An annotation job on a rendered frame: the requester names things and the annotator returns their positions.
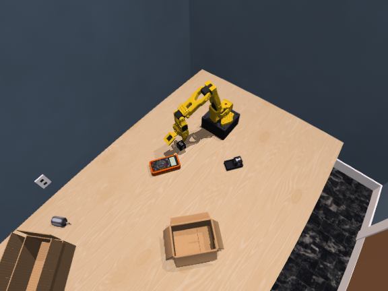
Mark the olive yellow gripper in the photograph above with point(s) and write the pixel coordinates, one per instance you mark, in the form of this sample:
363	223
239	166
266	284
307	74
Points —
170	137

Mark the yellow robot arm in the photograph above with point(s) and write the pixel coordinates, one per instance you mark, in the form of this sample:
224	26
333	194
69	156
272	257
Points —
217	110

